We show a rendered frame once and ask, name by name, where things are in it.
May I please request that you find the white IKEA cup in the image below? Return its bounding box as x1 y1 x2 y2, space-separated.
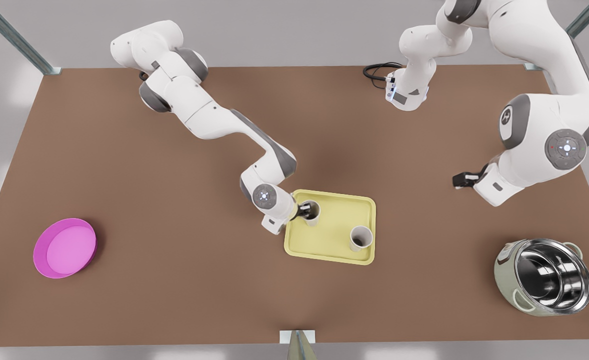
302 200 322 227
349 225 374 253

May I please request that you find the yellow rectangular tray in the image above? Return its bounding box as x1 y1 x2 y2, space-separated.
283 189 377 266

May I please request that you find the green pot with steel interior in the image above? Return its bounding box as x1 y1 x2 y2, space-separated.
493 238 589 317

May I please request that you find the pink round bowl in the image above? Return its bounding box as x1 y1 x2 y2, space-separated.
32 217 98 280

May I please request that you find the silver frame post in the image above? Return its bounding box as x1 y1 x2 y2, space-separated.
279 329 317 360
0 0 62 76
523 0 589 72

